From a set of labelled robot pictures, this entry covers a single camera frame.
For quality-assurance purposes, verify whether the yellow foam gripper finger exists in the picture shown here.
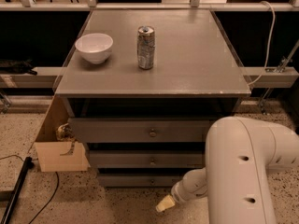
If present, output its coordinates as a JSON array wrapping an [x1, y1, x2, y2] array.
[[156, 195, 176, 213]]

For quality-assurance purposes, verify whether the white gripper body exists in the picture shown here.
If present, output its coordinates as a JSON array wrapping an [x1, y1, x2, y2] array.
[[171, 181, 192, 203]]

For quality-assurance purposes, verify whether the grey bottom drawer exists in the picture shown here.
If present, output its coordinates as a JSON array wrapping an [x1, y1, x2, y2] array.
[[98, 174, 182, 188]]

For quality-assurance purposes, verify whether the grey drawer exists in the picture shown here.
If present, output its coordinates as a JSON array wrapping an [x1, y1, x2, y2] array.
[[89, 150, 205, 168], [68, 118, 212, 143], [98, 174, 182, 188]]

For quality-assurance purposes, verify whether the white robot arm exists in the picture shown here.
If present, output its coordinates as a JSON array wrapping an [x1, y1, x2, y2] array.
[[156, 117, 299, 224]]

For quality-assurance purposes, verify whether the grey middle drawer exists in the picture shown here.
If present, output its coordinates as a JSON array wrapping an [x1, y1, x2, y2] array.
[[89, 150, 205, 168]]

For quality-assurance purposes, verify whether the grey top drawer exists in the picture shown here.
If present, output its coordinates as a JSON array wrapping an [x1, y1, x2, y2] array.
[[68, 118, 212, 143]]

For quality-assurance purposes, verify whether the grey drawer cabinet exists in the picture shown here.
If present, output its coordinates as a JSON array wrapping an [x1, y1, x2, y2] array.
[[56, 9, 250, 178]]

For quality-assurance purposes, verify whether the cardboard box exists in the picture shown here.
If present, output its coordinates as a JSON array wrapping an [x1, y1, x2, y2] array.
[[34, 96, 90, 172]]

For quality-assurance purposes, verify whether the crumpled item in box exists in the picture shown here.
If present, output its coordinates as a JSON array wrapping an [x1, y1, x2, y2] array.
[[56, 123, 75, 141]]

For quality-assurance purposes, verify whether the black floor bar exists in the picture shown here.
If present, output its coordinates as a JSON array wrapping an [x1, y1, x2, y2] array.
[[0, 157, 34, 224]]

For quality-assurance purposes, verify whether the silver drink can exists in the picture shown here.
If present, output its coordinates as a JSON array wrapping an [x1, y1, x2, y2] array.
[[137, 26, 155, 70]]

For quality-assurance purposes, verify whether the white bowl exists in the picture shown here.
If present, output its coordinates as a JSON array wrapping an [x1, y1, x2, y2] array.
[[75, 33, 113, 64]]

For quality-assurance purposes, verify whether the black floor cable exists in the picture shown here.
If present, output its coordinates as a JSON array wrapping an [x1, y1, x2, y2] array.
[[0, 154, 60, 224]]

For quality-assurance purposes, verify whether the metal bracket right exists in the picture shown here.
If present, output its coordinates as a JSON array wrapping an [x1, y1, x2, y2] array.
[[258, 40, 299, 115]]

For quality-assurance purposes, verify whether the grey metal rail frame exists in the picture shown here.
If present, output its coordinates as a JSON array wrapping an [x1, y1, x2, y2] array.
[[0, 0, 299, 88]]

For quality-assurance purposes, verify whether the white cable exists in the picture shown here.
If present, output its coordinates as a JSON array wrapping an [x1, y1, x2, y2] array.
[[248, 1, 277, 87]]

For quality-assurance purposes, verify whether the black object on rail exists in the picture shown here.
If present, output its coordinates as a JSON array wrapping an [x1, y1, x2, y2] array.
[[0, 59, 37, 76]]

